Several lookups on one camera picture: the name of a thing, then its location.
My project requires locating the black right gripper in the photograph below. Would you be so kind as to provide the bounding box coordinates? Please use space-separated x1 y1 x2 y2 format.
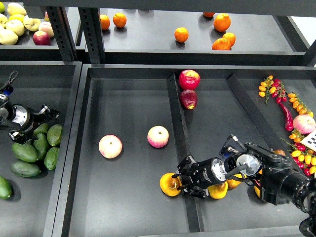
172 155 227 199

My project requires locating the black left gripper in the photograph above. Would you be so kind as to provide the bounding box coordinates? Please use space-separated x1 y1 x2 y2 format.
9 104 60 145

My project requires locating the dark green avocado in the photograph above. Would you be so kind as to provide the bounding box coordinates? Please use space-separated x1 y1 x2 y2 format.
11 143 39 163

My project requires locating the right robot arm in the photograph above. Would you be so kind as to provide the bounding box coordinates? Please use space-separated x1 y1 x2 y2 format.
170 135 316 237

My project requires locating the green avocado top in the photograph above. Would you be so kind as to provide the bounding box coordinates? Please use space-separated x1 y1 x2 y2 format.
33 123 49 136

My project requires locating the green avocado right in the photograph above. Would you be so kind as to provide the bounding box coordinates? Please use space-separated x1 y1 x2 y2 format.
47 124 63 147

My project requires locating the yellow pear with stem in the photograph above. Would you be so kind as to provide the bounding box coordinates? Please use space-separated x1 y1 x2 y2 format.
207 182 228 199

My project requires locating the tall yellow pear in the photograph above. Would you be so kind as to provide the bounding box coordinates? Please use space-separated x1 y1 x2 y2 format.
226 179 241 190

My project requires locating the green avocado lower left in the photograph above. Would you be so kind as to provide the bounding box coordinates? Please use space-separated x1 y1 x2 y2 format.
0 176 13 199

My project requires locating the pale yellow pear shelf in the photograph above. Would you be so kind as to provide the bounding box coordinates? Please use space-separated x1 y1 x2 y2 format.
0 29 18 45

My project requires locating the pink apple centre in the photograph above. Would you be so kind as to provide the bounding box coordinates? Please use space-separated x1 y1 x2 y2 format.
147 125 169 148

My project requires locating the pink apple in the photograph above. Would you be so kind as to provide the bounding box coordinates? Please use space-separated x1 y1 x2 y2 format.
147 125 169 148
98 134 122 159

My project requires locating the pink apple left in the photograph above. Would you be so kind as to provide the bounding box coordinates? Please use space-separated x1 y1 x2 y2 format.
98 134 122 159

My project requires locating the dark red apple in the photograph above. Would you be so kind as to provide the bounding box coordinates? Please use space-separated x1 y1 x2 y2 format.
180 89 198 110

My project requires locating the black centre tray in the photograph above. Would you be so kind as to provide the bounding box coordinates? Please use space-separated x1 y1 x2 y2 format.
53 64 316 237

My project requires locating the black tray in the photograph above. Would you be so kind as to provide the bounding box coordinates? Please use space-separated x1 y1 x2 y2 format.
0 61 81 237
53 64 316 237

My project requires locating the black left tray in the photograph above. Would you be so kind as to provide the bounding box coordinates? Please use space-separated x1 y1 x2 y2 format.
0 61 81 237

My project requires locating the red apple on shelf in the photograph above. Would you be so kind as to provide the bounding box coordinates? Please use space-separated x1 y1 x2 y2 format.
33 31 51 46

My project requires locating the bright red apple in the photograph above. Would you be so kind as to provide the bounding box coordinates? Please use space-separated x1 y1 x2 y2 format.
179 70 200 90

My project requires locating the pink peach on shelf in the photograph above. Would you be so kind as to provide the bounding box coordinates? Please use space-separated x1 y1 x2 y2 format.
39 21 54 38

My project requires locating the pale yellow apple shelf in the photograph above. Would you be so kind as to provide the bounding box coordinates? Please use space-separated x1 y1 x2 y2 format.
23 15 41 32

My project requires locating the red chili pepper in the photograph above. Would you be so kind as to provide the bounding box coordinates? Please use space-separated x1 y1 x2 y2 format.
279 103 294 131

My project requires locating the cherry tomato bunch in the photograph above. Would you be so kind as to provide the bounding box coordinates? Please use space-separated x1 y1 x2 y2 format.
258 75 314 117

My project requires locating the pink apple right bin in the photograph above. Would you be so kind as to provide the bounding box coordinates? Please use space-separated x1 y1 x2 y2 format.
293 115 316 135

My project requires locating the orange on shelf left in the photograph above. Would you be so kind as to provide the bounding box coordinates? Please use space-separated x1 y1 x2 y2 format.
100 14 111 31

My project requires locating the orange shelf front right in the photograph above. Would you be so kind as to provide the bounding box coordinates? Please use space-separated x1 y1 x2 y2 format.
212 38 231 50

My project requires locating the orange on shelf centre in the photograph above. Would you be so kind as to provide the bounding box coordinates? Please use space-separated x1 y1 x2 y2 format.
174 27 189 43

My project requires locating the orange shelf small right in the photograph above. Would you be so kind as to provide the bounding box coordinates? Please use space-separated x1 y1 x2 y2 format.
223 32 236 47

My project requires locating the black upper shelf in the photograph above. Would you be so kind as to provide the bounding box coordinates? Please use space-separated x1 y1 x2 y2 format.
0 0 316 66

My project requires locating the large orange on shelf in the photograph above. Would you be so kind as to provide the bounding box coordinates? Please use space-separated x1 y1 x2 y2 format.
213 13 231 32

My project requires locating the orange at shelf back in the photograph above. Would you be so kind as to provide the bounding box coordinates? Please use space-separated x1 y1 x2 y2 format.
203 12 215 18

